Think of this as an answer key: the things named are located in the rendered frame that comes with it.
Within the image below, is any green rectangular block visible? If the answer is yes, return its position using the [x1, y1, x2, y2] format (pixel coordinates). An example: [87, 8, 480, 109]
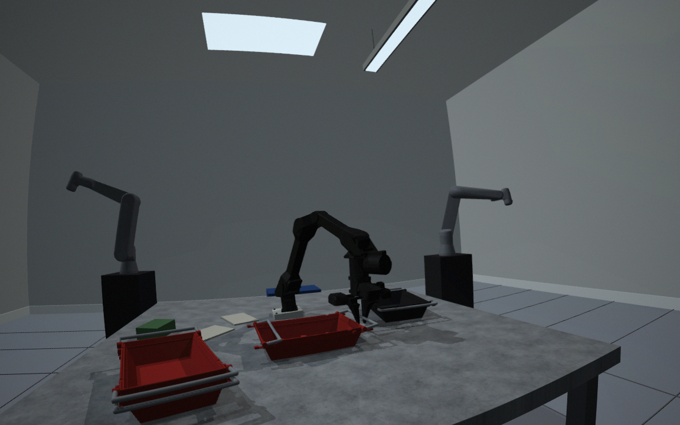
[136, 319, 176, 340]

